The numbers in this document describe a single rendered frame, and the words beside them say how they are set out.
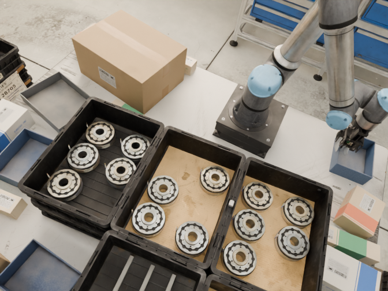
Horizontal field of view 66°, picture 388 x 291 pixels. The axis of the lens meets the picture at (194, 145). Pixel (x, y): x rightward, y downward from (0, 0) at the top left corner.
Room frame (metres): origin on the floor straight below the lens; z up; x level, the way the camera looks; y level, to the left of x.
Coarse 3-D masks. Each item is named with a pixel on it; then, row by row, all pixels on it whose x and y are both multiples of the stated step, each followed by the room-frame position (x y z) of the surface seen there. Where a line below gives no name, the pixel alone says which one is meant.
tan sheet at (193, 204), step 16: (176, 160) 0.55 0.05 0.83; (192, 160) 0.56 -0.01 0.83; (176, 176) 0.49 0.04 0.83; (192, 176) 0.50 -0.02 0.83; (144, 192) 0.40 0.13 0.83; (192, 192) 0.44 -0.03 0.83; (224, 192) 0.46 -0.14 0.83; (176, 208) 0.37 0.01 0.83; (192, 208) 0.38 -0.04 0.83; (208, 208) 0.39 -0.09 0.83; (128, 224) 0.29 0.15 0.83; (176, 224) 0.32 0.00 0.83; (208, 224) 0.34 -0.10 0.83; (160, 240) 0.26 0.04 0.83; (192, 240) 0.28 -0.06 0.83
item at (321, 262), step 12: (276, 168) 0.54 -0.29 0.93; (240, 180) 0.47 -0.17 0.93; (312, 180) 0.52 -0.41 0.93; (228, 216) 0.34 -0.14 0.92; (228, 228) 0.30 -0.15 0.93; (324, 228) 0.36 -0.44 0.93; (324, 240) 0.33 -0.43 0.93; (216, 252) 0.23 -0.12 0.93; (324, 252) 0.29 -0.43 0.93; (216, 264) 0.20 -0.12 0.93; (228, 276) 0.17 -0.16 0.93; (252, 288) 0.16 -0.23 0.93
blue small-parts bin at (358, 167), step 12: (372, 144) 0.88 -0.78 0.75; (336, 156) 0.77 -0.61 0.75; (348, 156) 0.82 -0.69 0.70; (360, 156) 0.84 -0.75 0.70; (372, 156) 0.80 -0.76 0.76; (336, 168) 0.72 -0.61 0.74; (348, 168) 0.71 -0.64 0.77; (360, 168) 0.77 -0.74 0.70; (372, 168) 0.74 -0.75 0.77; (360, 180) 0.70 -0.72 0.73
